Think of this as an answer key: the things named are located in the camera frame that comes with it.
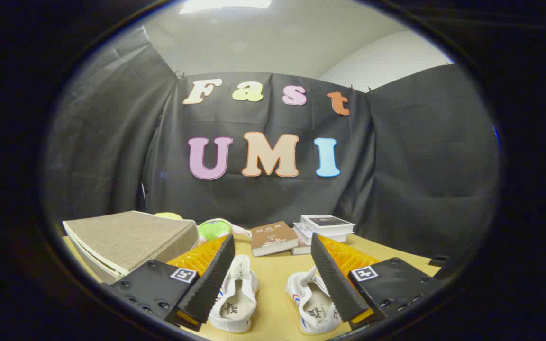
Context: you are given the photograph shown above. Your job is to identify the brown cover book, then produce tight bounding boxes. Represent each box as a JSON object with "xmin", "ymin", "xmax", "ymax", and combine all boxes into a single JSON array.
[{"xmin": 250, "ymin": 221, "xmax": 300, "ymax": 257}]

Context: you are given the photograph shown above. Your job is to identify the green and pink plush toy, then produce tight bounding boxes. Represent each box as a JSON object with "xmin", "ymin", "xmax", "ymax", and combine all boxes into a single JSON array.
[{"xmin": 197, "ymin": 218, "xmax": 252, "ymax": 244}]

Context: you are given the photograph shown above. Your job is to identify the thin pale book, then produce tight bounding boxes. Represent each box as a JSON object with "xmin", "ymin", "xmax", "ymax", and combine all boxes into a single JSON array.
[{"xmin": 291, "ymin": 237, "xmax": 312, "ymax": 255}]

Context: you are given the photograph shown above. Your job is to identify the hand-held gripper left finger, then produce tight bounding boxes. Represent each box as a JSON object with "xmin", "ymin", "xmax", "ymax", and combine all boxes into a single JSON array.
[{"xmin": 104, "ymin": 233, "xmax": 236, "ymax": 332}]

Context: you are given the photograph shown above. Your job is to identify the ceiling light panel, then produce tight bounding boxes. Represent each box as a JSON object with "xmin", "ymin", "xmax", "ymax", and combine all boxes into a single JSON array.
[{"xmin": 178, "ymin": 0, "xmax": 273, "ymax": 15}]

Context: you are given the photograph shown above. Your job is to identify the white canvas shoe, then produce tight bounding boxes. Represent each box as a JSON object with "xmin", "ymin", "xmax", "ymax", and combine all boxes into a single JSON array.
[
  {"xmin": 208, "ymin": 255, "xmax": 259, "ymax": 333},
  {"xmin": 286, "ymin": 266, "xmax": 342, "ymax": 335}
]

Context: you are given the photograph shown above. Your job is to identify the plain white book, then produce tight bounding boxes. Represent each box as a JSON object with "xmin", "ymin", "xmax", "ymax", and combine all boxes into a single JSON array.
[{"xmin": 293, "ymin": 223, "xmax": 349, "ymax": 245}]

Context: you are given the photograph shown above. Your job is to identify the beige fabric storage box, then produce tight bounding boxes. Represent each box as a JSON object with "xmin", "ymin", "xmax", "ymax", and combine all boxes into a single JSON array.
[{"xmin": 62, "ymin": 211, "xmax": 201, "ymax": 285}]

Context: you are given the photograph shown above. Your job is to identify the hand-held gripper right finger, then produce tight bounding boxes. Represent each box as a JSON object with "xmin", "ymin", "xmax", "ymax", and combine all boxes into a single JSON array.
[{"xmin": 311, "ymin": 233, "xmax": 444, "ymax": 327}]

